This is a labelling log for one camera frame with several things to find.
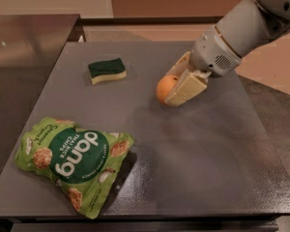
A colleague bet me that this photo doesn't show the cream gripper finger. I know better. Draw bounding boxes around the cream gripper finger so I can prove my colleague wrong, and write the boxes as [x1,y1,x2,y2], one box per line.
[166,51,193,77]
[163,70,209,106]

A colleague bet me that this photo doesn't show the green and yellow sponge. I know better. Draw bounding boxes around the green and yellow sponge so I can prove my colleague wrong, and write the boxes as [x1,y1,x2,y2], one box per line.
[88,58,127,85]

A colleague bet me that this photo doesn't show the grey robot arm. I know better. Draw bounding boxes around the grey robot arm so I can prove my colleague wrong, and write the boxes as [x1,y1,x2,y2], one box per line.
[156,0,290,106]

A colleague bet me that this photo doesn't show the green rice chip bag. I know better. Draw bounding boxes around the green rice chip bag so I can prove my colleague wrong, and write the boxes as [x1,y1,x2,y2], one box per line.
[14,117,134,219]

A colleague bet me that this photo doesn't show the shiny metal side counter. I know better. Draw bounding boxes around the shiny metal side counter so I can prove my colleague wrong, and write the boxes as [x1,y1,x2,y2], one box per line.
[0,14,85,174]

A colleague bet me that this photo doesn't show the orange fruit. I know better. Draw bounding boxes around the orange fruit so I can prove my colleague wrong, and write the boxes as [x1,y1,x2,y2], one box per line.
[156,75,178,102]

